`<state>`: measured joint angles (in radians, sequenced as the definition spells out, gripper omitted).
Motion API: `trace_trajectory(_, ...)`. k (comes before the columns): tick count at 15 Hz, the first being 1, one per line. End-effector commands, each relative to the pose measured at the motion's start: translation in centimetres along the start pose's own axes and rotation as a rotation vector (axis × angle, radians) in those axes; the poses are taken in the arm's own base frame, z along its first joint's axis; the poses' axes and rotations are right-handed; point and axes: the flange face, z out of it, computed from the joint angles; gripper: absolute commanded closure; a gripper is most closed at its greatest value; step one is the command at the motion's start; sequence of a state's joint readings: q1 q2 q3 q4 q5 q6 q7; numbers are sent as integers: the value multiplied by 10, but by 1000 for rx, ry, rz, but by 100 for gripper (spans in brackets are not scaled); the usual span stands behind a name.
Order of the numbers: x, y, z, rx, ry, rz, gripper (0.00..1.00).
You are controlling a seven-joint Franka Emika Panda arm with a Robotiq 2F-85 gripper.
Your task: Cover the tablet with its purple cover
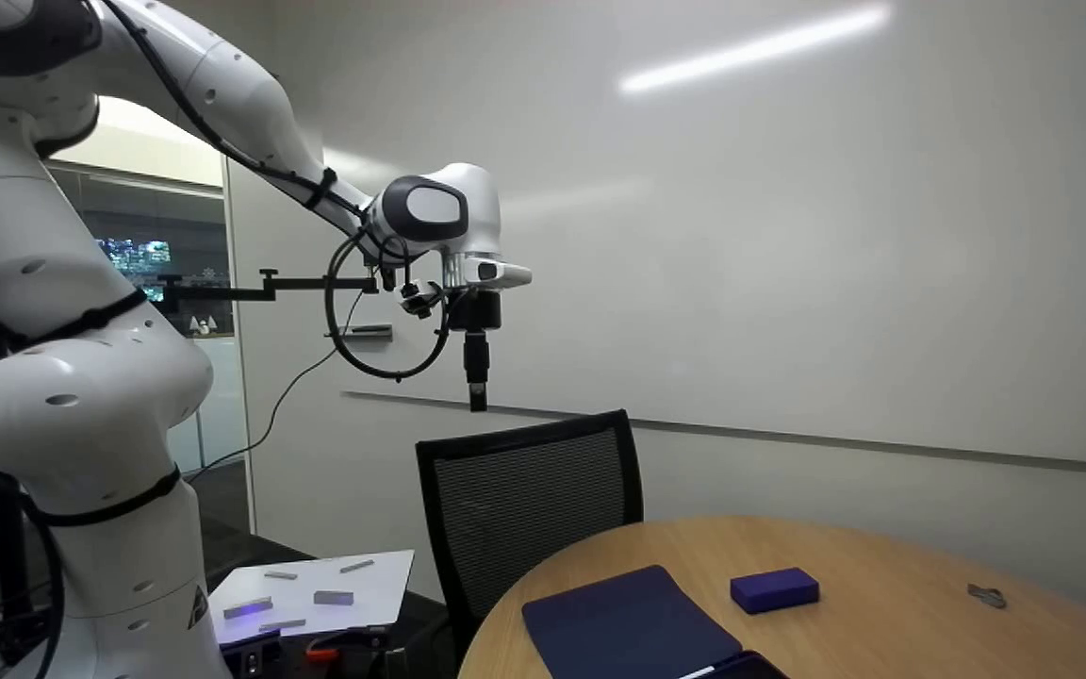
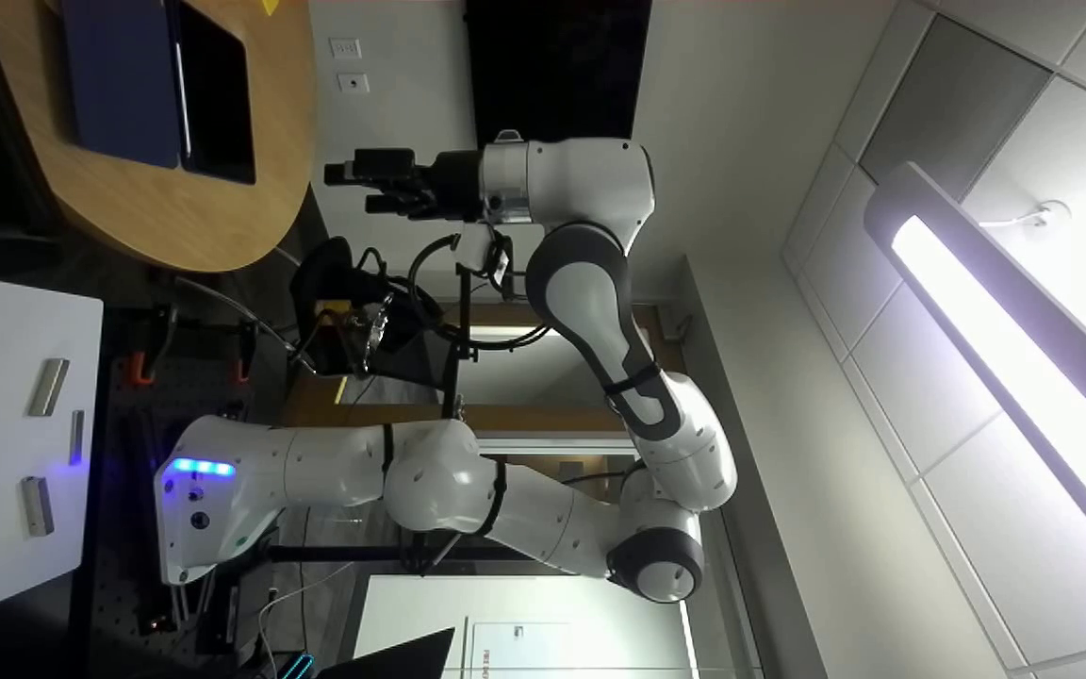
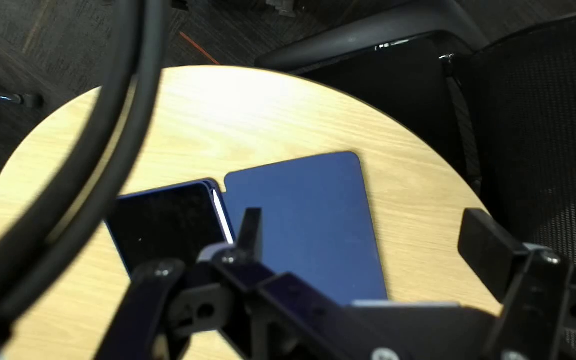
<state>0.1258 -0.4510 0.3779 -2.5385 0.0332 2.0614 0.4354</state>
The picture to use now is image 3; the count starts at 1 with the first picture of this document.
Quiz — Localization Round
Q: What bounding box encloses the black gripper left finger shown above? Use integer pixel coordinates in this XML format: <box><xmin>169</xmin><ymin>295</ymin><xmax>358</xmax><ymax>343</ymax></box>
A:
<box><xmin>94</xmin><ymin>207</ymin><xmax>358</xmax><ymax>360</ymax></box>

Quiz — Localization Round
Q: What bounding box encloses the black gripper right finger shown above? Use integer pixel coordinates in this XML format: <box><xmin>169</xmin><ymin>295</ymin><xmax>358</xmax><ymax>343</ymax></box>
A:
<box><xmin>457</xmin><ymin>208</ymin><xmax>576</xmax><ymax>360</ymax></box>

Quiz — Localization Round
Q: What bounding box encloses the black tablet in purple case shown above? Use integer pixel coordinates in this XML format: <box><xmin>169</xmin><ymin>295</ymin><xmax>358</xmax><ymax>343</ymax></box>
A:
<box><xmin>104</xmin><ymin>179</ymin><xmax>238</xmax><ymax>277</ymax></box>

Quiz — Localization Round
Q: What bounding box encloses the black mesh office chair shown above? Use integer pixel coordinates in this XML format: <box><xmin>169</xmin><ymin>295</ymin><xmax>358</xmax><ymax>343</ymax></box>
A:
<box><xmin>254</xmin><ymin>0</ymin><xmax>576</xmax><ymax>360</ymax></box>

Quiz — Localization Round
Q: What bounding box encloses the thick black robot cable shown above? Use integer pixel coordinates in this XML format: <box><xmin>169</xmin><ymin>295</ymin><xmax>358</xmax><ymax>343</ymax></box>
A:
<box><xmin>0</xmin><ymin>0</ymin><xmax>173</xmax><ymax>356</ymax></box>

